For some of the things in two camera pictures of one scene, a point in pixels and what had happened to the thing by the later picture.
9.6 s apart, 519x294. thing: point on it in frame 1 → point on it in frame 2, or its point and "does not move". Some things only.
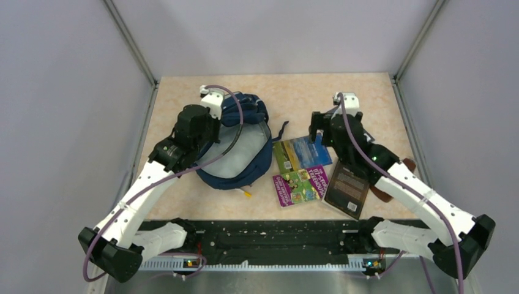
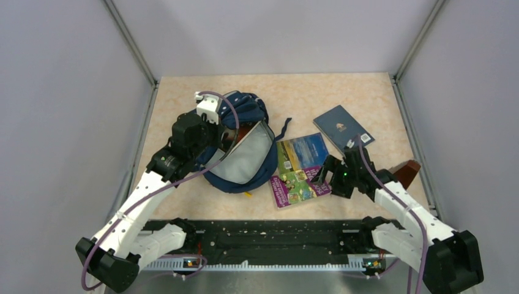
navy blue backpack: [247, 164] does not move
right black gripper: [319, 122] → [331, 163]
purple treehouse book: [300, 185] does not move
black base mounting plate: [320, 239] does not move
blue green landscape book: [302, 153] does not move
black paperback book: [346, 190] → [228, 135]
